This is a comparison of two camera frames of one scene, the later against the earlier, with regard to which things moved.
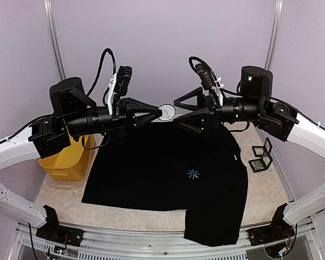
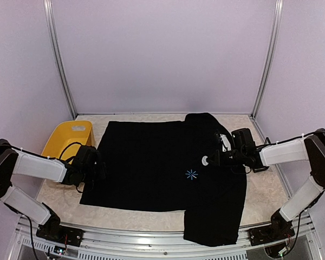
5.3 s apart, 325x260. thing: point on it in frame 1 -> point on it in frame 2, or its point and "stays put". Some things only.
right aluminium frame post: [279, 6] stays put
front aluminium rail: [125, 244] stays put
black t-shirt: [157, 167] stays put
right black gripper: [207, 119] -> [219, 161]
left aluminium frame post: [48, 6] stays put
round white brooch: [168, 112] -> [203, 160]
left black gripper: [134, 105] -> [103, 172]
